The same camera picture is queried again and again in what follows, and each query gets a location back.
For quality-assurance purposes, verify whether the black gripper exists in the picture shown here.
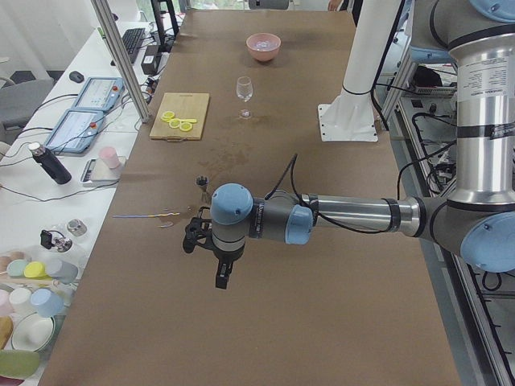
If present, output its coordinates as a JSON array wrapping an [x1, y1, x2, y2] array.
[[214, 249, 244, 290]]

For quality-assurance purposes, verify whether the steel jigger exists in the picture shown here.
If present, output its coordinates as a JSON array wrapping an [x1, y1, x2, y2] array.
[[196, 175, 211, 204]]

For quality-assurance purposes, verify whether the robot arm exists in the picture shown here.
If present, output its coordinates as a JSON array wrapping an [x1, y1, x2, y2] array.
[[206, 1, 514, 289]]

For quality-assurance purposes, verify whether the clear wine glass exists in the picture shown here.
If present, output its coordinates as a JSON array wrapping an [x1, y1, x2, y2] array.
[[236, 76, 253, 119]]

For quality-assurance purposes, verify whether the pink bowl of ice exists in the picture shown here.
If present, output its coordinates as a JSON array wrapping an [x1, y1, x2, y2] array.
[[245, 33, 282, 62]]

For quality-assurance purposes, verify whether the striped stirring stick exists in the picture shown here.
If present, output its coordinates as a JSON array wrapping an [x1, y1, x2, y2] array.
[[112, 211, 181, 219]]

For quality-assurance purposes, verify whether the lemon slice middle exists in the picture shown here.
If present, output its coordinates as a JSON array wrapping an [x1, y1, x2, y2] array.
[[168, 118, 181, 129]]

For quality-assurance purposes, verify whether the steel shaker lid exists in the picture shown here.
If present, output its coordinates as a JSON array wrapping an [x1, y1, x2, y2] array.
[[66, 219, 88, 237]]

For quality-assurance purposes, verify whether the pink cup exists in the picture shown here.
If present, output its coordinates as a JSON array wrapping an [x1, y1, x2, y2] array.
[[98, 146, 121, 170]]

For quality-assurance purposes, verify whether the lemon slice far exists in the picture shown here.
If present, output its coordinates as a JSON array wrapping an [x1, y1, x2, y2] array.
[[161, 111, 175, 122]]

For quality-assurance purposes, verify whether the bamboo cutting board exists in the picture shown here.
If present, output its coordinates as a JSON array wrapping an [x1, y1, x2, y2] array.
[[150, 92, 210, 142]]

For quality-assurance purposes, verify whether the blue cup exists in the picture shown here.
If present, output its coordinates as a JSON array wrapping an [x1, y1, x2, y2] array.
[[30, 288, 64, 318]]

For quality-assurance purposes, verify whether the yellow cup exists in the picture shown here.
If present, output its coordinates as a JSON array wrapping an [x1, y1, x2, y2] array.
[[23, 261, 48, 280]]

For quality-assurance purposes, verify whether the black thermos bottle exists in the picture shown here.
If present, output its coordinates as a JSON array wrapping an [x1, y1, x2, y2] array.
[[28, 142, 72, 185]]

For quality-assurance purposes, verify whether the teach pendant lower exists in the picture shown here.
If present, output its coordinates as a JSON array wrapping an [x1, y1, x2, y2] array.
[[44, 109, 105, 154]]

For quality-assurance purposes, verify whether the teach pendant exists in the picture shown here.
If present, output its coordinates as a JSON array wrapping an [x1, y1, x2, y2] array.
[[72, 77, 125, 113], [44, 109, 105, 154]]

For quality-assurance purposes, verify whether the white plate green rim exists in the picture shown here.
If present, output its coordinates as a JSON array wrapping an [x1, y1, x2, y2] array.
[[11, 313, 55, 351]]

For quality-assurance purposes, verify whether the teach pendant upper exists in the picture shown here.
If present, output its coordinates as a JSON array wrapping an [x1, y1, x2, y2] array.
[[72, 77, 125, 113]]

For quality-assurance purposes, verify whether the computer mouse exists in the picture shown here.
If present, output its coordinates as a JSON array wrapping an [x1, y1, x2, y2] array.
[[68, 71, 84, 84]]

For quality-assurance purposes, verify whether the black keyboard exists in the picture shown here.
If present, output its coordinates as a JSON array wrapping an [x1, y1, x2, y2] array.
[[122, 28, 146, 64]]

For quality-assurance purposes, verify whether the lemon slice near handle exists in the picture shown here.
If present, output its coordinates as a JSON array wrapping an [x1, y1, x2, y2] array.
[[179, 122, 193, 133]]

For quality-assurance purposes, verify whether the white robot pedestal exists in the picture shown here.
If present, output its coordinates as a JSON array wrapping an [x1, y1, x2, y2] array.
[[319, 0, 403, 142]]

